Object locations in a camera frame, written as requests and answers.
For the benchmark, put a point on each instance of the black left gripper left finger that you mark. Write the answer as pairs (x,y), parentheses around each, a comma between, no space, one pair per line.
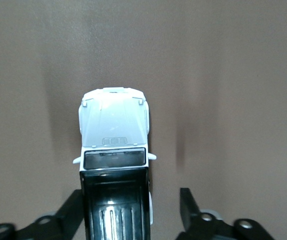
(58,220)

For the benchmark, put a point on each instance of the white toy jeep black roof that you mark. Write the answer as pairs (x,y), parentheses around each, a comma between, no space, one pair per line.
(113,120)

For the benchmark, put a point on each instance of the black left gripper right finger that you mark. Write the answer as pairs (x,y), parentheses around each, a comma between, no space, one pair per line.
(193,220)

